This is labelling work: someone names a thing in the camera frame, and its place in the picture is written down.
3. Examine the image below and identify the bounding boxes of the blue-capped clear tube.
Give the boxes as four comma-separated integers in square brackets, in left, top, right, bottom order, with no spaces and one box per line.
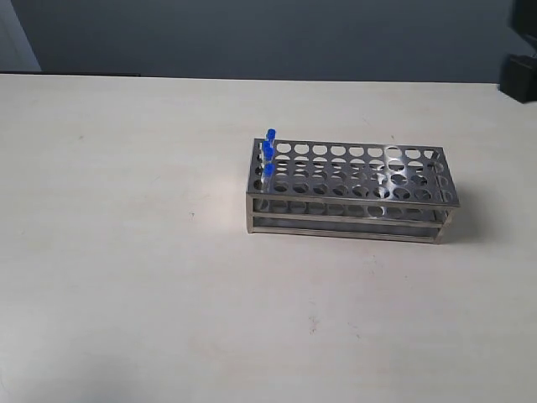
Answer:
[260,163,275,192]
[261,140,274,165]

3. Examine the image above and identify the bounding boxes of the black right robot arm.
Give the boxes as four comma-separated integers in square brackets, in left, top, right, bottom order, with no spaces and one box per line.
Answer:
[498,0,536,104]

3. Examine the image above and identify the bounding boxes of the stainless steel test tube rack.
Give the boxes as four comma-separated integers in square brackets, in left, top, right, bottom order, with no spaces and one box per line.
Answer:
[246,139,460,243]

